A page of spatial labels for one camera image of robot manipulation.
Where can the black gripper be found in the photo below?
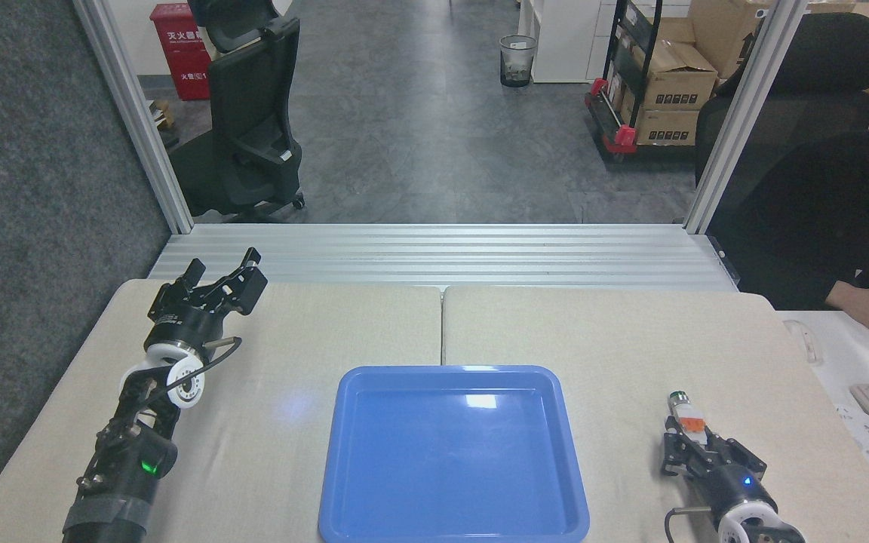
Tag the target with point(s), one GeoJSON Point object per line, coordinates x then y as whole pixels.
{"type": "Point", "coordinates": [185, 326]}
{"type": "Point", "coordinates": [736, 489]}

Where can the white orange switch part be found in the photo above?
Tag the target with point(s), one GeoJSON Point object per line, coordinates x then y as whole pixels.
{"type": "Point", "coordinates": [685, 411]}

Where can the blue plastic tray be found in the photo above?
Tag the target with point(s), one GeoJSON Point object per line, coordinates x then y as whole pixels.
{"type": "Point", "coordinates": [449, 452]}

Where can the white power strip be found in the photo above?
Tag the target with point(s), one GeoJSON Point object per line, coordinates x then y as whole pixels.
{"type": "Point", "coordinates": [868, 439]}

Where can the black office chair with armrests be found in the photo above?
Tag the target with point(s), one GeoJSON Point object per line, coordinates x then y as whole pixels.
{"type": "Point", "coordinates": [250, 113]}

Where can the grey felt partition panel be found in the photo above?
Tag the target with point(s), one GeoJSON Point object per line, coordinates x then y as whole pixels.
{"type": "Point", "coordinates": [35, 226]}

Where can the red fire extinguisher box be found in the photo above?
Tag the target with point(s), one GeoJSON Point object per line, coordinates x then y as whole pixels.
{"type": "Point", "coordinates": [182, 53]}

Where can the person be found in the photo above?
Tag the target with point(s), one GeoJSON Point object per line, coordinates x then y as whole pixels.
{"type": "Point", "coordinates": [819, 204]}

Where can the flat cardboard box with label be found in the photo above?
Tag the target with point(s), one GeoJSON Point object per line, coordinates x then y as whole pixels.
{"type": "Point", "coordinates": [664, 127]}

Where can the black cart with red corners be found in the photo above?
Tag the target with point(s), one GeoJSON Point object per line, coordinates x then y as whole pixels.
{"type": "Point", "coordinates": [615, 121]}

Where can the cardboard box with black icons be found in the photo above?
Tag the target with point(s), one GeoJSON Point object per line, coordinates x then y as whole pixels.
{"type": "Point", "coordinates": [676, 79]}

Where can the black mesh trash bin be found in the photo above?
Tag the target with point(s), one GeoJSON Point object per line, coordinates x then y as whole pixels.
{"type": "Point", "coordinates": [517, 60]}

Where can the black high-back office chair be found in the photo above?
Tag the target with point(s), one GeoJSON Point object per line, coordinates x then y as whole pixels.
{"type": "Point", "coordinates": [827, 53]}

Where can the large plain cardboard box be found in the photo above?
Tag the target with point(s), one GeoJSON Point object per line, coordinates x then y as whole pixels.
{"type": "Point", "coordinates": [725, 34]}

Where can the white cabinet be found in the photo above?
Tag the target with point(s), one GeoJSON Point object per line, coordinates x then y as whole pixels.
{"type": "Point", "coordinates": [563, 38]}

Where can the silver aluminium post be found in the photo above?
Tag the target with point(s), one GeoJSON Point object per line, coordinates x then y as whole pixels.
{"type": "Point", "coordinates": [136, 121]}
{"type": "Point", "coordinates": [744, 121]}

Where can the silver aluminium rail frame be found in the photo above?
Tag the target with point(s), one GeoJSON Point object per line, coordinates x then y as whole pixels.
{"type": "Point", "coordinates": [442, 256]}

